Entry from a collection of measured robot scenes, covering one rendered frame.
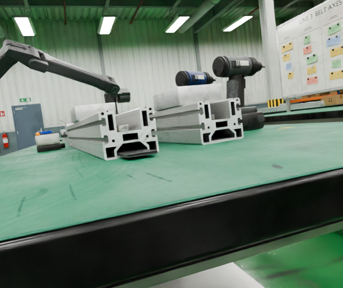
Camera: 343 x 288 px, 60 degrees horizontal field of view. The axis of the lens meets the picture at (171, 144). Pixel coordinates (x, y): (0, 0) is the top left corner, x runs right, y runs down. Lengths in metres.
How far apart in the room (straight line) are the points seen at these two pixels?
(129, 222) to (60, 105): 12.15
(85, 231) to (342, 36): 3.72
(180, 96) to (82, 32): 12.29
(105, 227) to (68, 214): 0.03
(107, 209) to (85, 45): 12.58
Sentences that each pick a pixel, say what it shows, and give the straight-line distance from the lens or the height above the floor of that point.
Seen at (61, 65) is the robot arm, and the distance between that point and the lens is 1.34.
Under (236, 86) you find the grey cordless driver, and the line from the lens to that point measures 0.88.
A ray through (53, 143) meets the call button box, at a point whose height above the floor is 0.81.
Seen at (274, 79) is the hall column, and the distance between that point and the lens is 9.16.
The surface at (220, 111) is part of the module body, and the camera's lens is 0.65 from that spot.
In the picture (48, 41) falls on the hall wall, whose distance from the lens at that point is 12.78.
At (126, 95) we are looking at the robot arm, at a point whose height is 0.99.
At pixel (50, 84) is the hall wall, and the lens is 12.43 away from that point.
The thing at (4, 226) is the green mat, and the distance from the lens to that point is 0.22.
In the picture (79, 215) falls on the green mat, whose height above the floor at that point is 0.78.
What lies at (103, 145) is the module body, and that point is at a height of 0.81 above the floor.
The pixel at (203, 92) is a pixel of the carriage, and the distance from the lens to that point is 0.67.
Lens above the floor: 0.83
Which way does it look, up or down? 4 degrees down
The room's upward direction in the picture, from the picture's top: 7 degrees counter-clockwise
